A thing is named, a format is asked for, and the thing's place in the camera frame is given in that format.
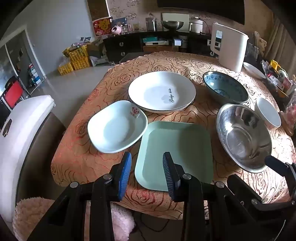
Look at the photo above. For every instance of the white square dish red print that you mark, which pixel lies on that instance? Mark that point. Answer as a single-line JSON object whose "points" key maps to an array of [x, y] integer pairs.
{"points": [[115, 132]]}

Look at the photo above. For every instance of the white and brown chair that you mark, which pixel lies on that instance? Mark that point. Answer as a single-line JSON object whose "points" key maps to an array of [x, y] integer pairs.
{"points": [[23, 129]]}

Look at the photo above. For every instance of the white rice cooker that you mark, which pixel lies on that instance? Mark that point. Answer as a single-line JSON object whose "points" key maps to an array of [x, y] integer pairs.
{"points": [[196, 25]]}

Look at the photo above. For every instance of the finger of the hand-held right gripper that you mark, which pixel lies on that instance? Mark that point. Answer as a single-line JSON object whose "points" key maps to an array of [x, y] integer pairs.
{"points": [[242, 190], [277, 164]]}

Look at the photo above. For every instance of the pink piggy bank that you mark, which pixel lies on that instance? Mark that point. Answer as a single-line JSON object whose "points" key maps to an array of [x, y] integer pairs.
{"points": [[116, 30]]}

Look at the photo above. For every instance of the pink fluffy cushion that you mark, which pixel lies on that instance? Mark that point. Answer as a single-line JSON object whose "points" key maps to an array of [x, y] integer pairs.
{"points": [[30, 215]]}

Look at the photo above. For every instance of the round green white container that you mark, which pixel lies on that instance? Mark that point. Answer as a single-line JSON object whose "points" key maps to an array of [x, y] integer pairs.
{"points": [[282, 74]]}

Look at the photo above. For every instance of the yellow box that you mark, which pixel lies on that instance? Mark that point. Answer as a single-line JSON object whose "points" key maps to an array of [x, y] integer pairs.
{"points": [[275, 64]]}

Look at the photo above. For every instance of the glass dome with flowers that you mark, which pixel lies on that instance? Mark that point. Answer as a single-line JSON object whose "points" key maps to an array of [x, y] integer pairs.
{"points": [[290, 120]]}

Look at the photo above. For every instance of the blue patterned ceramic bowl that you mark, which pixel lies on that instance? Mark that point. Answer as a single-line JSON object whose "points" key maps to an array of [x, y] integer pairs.
{"points": [[222, 88]]}

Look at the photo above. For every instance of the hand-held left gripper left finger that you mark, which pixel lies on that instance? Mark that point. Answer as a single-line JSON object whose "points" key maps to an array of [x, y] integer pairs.
{"points": [[123, 176]]}

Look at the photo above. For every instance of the blue printed box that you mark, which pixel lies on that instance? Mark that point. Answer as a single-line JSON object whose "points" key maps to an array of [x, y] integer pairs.
{"points": [[120, 22]]}

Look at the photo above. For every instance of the red printed box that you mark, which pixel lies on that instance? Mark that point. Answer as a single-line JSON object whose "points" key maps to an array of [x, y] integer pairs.
{"points": [[103, 26]]}

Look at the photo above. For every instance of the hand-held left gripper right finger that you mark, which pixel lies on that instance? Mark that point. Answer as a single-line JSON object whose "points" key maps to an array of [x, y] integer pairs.
{"points": [[170, 176]]}

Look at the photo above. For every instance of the white oval plate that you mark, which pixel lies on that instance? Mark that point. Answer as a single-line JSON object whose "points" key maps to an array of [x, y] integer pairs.
{"points": [[253, 69]]}

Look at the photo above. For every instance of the white round plate cursive print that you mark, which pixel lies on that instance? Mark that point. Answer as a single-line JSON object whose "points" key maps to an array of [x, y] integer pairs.
{"points": [[157, 92]]}

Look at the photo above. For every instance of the steel mixing bowl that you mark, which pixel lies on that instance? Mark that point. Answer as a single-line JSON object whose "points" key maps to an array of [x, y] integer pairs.
{"points": [[172, 24]]}

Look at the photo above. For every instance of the beige curtain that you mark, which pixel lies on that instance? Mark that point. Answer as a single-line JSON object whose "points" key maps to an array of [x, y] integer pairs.
{"points": [[279, 46]]}

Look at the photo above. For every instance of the steel container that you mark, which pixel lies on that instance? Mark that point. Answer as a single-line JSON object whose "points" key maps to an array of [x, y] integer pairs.
{"points": [[151, 24]]}

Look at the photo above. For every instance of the small white bowl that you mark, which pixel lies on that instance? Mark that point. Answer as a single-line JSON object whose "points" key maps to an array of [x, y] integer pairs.
{"points": [[268, 111]]}

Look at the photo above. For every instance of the red folding chair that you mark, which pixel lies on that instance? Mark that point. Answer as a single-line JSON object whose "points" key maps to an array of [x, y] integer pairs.
{"points": [[13, 95]]}

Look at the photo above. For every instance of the white rectangular board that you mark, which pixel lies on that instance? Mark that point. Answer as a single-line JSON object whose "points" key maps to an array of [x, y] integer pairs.
{"points": [[175, 16]]}

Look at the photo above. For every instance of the yellow plastic crate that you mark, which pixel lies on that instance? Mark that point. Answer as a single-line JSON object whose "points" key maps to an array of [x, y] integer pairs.
{"points": [[66, 69], [79, 63], [77, 52]]}

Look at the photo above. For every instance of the pale green square plate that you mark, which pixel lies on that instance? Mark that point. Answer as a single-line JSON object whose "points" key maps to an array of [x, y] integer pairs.
{"points": [[187, 143]]}

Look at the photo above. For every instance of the white water pitcher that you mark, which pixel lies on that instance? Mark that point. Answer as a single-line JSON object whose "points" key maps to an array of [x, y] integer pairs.
{"points": [[231, 48]]}

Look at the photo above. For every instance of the stainless steel bowl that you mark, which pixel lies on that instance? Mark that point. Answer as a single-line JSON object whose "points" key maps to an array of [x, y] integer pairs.
{"points": [[242, 139]]}

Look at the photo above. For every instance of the black cabinet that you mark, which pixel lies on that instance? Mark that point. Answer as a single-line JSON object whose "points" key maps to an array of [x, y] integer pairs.
{"points": [[129, 46]]}

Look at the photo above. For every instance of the shelf with boxes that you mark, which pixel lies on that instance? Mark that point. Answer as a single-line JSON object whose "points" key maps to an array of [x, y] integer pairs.
{"points": [[34, 74]]}

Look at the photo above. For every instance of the clutter of bottles and packets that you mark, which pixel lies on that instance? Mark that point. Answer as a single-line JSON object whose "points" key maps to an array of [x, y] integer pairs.
{"points": [[272, 81]]}

